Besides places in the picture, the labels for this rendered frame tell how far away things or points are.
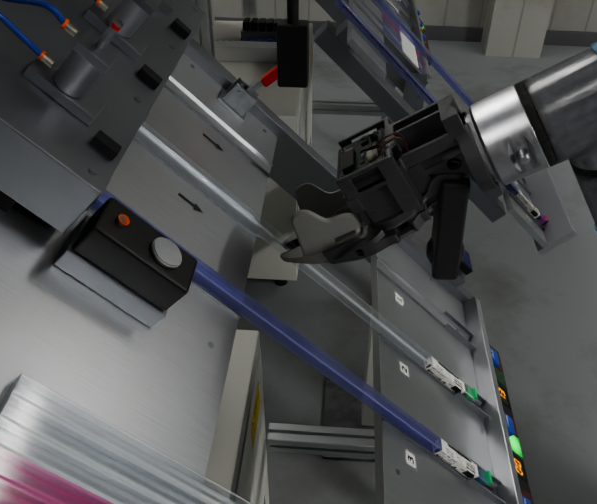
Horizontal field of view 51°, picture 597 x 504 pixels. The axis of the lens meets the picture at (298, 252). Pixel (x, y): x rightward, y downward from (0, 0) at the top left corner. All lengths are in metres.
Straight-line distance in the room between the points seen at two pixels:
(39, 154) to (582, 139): 0.39
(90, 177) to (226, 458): 0.54
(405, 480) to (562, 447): 1.16
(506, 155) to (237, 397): 0.55
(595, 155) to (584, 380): 1.40
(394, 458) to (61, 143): 0.39
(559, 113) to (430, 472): 0.35
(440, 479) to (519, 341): 1.32
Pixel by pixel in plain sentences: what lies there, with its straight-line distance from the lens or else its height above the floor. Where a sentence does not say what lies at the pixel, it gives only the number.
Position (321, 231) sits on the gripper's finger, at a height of 1.00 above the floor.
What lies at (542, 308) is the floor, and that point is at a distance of 2.08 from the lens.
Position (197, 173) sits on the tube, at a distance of 0.58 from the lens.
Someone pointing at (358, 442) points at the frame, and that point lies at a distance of 1.24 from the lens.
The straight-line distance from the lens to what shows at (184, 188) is 0.57.
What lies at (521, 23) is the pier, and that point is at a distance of 3.80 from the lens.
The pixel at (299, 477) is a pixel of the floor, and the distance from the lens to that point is 1.57.
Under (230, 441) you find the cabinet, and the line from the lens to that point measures 0.88.
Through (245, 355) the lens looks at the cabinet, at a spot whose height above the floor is 0.62.
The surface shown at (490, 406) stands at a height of 0.73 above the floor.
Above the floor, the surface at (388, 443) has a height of 0.85.
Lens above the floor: 1.35
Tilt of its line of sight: 39 degrees down
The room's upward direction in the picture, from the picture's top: straight up
